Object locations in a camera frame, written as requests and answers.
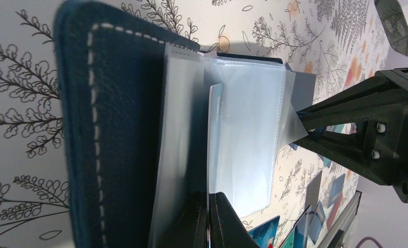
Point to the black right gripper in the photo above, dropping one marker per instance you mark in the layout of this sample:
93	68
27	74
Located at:
378	151

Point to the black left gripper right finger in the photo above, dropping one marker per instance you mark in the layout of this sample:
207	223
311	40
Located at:
226	228

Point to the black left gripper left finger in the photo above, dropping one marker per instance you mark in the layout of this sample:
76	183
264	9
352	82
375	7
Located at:
190	229

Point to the blue denim card holder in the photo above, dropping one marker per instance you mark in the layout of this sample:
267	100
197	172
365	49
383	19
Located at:
110	78

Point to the blue card with logo centre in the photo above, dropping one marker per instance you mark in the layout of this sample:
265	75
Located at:
265	234

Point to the blue card right of pile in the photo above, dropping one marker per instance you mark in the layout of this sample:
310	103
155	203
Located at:
336	191

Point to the blue striped card pile centre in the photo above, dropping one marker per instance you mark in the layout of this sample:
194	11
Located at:
309	226

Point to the black card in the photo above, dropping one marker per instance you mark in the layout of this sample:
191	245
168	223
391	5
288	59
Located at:
312	191

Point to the red card centre pile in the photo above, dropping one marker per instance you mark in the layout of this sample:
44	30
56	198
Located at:
333	213

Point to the floral patterned table mat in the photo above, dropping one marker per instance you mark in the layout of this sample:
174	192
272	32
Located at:
341	42

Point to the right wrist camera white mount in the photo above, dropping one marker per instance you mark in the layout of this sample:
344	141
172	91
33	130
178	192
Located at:
394	18

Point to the aluminium rail frame front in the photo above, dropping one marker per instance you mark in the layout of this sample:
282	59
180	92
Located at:
336	236

